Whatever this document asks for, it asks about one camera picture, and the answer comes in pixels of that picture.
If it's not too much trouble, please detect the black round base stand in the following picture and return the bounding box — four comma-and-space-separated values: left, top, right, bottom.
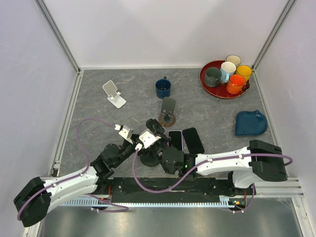
138, 148, 159, 167

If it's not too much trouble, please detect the phone with lilac case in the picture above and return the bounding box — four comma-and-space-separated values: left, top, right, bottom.
167, 130, 184, 151

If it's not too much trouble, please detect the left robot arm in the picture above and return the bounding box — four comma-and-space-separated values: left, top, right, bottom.
13, 134, 139, 227

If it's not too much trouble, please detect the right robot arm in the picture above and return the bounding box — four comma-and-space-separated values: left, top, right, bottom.
153, 140, 293, 195

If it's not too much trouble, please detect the round wooden base stand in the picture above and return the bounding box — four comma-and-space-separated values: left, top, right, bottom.
158, 97, 176, 127

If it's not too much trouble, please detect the white folding phone stand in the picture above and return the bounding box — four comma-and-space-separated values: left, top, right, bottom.
102, 80, 126, 109

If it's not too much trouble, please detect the black base bar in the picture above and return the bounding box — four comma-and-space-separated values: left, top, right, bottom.
98, 176, 247, 204

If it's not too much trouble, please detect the dark blue mug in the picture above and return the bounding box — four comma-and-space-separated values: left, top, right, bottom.
155, 77, 171, 99

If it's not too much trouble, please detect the red round tray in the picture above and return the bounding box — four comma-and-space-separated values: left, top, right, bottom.
199, 60, 250, 99

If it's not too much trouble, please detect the grey mug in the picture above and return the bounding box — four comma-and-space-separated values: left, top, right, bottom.
204, 67, 222, 87

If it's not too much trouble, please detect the blue leaf-shaped dish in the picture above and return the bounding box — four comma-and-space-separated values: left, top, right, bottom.
235, 110, 268, 136

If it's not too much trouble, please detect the orange mug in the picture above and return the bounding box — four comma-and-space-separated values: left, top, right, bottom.
226, 75, 250, 95

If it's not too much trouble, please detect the light blue mug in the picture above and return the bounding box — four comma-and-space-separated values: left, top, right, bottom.
220, 62, 236, 83

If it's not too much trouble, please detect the cream mug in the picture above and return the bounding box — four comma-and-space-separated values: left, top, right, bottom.
226, 55, 241, 67

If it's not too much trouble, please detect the yellow mug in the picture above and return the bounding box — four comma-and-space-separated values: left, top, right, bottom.
235, 65, 252, 81

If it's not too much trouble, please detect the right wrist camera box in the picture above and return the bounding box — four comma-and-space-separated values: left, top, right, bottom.
135, 129, 158, 151

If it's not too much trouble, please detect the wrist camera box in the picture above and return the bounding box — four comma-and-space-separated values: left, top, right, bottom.
135, 129, 158, 151
114, 124, 134, 144

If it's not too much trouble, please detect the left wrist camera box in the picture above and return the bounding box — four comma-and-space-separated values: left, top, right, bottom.
114, 124, 134, 144

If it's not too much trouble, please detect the slotted cable duct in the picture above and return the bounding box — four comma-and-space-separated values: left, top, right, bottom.
61, 196, 235, 208

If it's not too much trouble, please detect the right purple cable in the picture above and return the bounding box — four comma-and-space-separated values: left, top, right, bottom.
132, 145, 294, 214

